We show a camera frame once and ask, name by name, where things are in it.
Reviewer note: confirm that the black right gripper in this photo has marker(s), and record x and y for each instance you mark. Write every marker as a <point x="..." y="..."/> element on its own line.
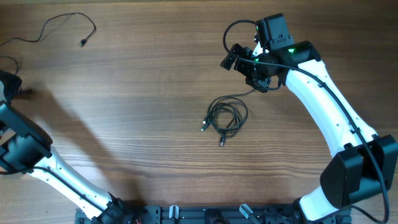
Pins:
<point x="261" y="83"/>

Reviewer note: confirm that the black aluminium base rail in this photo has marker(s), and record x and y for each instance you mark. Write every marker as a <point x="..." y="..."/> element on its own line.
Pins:
<point x="217" y="214"/>

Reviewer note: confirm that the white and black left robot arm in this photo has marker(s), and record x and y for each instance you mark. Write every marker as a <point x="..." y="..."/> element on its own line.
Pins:
<point x="27" y="149"/>

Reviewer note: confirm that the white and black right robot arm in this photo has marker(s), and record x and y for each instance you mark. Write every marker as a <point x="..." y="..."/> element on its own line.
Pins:
<point x="362" y="162"/>

